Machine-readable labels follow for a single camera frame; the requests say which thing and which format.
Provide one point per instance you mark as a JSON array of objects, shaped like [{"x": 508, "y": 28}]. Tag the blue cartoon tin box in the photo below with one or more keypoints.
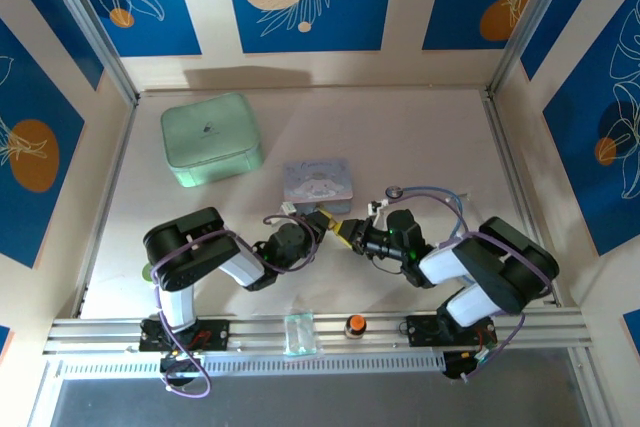
[{"x": 315, "y": 182}]

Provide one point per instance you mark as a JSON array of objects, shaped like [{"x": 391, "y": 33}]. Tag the pale green medicine bag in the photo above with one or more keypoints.
[{"x": 210, "y": 137}]

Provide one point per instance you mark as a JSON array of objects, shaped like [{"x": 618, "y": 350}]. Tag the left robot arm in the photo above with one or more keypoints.
[{"x": 190, "y": 247}]

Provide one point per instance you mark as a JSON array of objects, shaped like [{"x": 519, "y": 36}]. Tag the aluminium frame post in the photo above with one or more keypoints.
[
  {"x": 529, "y": 22},
  {"x": 90, "y": 22}
]

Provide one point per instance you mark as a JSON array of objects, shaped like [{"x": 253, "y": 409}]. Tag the clear glass container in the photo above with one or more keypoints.
[{"x": 300, "y": 334}]

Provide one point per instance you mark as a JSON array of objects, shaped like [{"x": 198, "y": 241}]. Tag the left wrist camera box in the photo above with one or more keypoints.
[{"x": 287, "y": 242}]

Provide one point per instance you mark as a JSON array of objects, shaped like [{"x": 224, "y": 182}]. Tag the orange capped small bottle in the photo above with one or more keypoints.
[{"x": 355, "y": 326}]

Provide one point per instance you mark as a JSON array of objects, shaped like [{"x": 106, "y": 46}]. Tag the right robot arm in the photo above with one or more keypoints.
[{"x": 500, "y": 267}]

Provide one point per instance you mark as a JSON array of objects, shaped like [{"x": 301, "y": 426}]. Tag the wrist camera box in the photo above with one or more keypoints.
[
  {"x": 287, "y": 242},
  {"x": 405, "y": 227}
]

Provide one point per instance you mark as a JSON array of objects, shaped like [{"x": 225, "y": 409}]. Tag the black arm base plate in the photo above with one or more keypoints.
[
  {"x": 215, "y": 334},
  {"x": 420, "y": 329}
]

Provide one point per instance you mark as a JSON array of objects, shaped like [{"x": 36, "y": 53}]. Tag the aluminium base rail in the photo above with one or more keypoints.
[{"x": 350, "y": 342}]

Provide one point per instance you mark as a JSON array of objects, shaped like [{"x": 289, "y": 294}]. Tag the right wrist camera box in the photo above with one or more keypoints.
[{"x": 405, "y": 227}]

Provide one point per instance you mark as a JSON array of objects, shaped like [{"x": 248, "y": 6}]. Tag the pale green round object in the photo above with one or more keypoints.
[{"x": 147, "y": 273}]

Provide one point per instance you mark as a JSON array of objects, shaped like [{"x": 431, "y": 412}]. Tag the aluminium side rail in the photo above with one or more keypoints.
[
  {"x": 107, "y": 197},
  {"x": 502, "y": 147}
]

